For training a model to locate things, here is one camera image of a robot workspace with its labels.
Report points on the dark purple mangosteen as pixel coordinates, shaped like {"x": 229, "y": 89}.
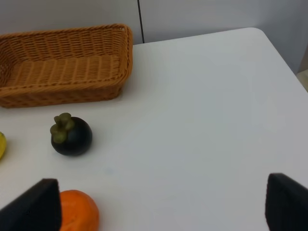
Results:
{"x": 70, "y": 136}

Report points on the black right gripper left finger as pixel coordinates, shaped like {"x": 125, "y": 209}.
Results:
{"x": 37, "y": 209}

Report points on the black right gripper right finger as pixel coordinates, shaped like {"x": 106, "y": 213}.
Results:
{"x": 286, "y": 205}

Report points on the yellow lemon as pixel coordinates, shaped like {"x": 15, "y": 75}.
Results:
{"x": 3, "y": 144}

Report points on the orange tangerine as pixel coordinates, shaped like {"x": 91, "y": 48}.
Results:
{"x": 79, "y": 212}

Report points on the orange wicker basket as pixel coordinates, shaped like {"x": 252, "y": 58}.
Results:
{"x": 76, "y": 65}

